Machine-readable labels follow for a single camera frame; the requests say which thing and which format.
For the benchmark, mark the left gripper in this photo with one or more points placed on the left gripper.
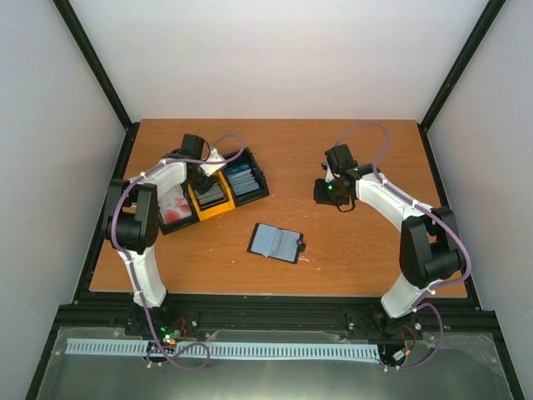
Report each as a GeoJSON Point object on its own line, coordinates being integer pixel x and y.
{"type": "Point", "coordinates": [201, 188]}

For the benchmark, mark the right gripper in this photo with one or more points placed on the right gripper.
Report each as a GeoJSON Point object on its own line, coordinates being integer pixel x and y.
{"type": "Point", "coordinates": [320, 197]}

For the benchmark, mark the black card holder wallet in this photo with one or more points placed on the black card holder wallet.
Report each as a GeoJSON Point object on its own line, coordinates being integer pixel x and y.
{"type": "Point", "coordinates": [276, 243]}

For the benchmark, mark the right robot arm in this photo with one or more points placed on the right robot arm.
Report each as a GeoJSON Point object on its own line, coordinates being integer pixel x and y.
{"type": "Point", "coordinates": [429, 249]}

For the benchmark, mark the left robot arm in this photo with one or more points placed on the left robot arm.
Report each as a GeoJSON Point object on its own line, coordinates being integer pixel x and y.
{"type": "Point", "coordinates": [131, 212]}

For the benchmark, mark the right black card bin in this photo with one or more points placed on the right black card bin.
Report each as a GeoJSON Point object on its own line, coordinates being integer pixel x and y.
{"type": "Point", "coordinates": [263, 192]}

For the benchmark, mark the black card bin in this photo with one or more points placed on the black card bin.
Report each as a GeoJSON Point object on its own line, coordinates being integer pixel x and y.
{"type": "Point", "coordinates": [170, 228]}
{"type": "Point", "coordinates": [263, 192]}

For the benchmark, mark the dark grey card stack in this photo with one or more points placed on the dark grey card stack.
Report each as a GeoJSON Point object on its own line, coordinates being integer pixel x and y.
{"type": "Point", "coordinates": [215, 195]}

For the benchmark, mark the blue card stack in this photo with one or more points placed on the blue card stack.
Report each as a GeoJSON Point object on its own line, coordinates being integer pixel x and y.
{"type": "Point", "coordinates": [241, 179]}

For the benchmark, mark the red white card stack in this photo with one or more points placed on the red white card stack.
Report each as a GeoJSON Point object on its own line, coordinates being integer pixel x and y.
{"type": "Point", "coordinates": [174, 206]}

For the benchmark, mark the yellow card bin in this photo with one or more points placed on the yellow card bin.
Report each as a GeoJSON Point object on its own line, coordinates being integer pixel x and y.
{"type": "Point", "coordinates": [228, 206]}

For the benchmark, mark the left black card bin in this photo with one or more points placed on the left black card bin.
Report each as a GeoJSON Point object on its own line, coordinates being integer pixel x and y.
{"type": "Point", "coordinates": [170, 228]}

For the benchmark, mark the small electronics board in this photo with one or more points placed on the small electronics board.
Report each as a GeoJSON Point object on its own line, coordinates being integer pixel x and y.
{"type": "Point", "coordinates": [174, 332]}

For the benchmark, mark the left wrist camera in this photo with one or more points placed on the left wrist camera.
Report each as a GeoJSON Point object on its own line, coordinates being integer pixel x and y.
{"type": "Point", "coordinates": [214, 163]}

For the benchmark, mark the left black frame post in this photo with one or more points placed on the left black frame post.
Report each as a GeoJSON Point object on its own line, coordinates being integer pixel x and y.
{"type": "Point", "coordinates": [84, 44]}

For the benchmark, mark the black frame post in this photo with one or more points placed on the black frame post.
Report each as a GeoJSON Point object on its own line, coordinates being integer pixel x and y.
{"type": "Point", "coordinates": [482, 26]}
{"type": "Point", "coordinates": [84, 44]}

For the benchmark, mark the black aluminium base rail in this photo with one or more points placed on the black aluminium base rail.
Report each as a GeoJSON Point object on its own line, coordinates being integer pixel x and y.
{"type": "Point", "coordinates": [359, 318]}

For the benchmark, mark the right black frame post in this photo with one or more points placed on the right black frame post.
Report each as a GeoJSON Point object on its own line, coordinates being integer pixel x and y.
{"type": "Point", "coordinates": [482, 26]}

